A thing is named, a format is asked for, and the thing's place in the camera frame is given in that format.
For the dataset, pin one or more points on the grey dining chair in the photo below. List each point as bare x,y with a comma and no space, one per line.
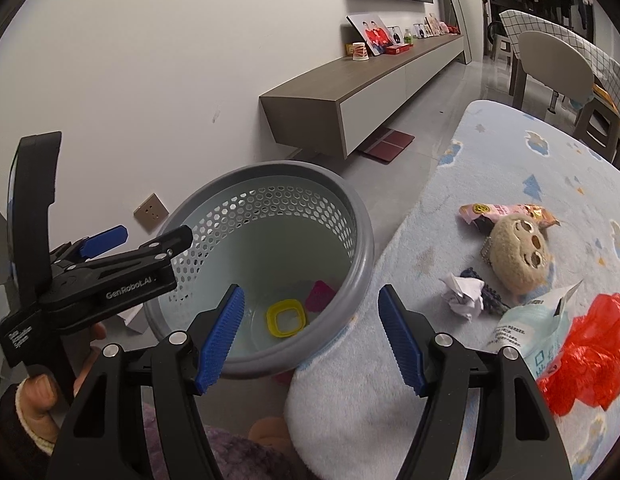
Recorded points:
556,64

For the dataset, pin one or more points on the floating wooden tv cabinet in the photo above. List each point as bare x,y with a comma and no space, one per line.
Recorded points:
333,109

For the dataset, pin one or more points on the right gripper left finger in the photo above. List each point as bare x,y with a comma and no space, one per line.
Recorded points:
103,437

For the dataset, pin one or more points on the wall power socket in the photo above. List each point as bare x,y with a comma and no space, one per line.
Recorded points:
151,213

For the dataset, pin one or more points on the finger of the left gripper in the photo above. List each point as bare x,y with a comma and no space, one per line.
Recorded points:
96,245

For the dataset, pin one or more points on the pink plastic piece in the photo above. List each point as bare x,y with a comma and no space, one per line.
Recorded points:
319,297

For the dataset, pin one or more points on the red plastic bag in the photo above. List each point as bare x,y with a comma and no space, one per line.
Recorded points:
587,368

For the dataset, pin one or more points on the framed family photo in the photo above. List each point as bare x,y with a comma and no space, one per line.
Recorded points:
373,32

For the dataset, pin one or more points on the grey perforated waste basket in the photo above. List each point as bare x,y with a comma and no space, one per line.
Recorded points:
276,230

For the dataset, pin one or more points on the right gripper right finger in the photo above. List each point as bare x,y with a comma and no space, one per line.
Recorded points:
516,437

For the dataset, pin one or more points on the beige plush sloth toy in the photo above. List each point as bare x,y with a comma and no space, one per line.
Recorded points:
517,253

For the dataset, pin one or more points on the red flat box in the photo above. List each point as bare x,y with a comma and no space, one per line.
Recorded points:
395,49

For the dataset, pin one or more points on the person's left hand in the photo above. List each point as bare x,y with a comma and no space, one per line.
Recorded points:
36,397

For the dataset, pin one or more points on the grey stool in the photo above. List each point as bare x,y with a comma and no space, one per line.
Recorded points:
501,48

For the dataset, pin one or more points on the dark spiky rubber toy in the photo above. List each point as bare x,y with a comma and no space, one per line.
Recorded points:
492,301

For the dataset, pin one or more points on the pink snack wrapper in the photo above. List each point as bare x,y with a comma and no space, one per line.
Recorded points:
484,216

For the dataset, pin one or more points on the green small bottle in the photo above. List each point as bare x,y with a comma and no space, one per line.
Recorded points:
408,36

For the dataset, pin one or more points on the dark red floor scale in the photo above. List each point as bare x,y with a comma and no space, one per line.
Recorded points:
385,144

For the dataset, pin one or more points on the white wet wipes packet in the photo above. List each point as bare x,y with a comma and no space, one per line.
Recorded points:
536,329

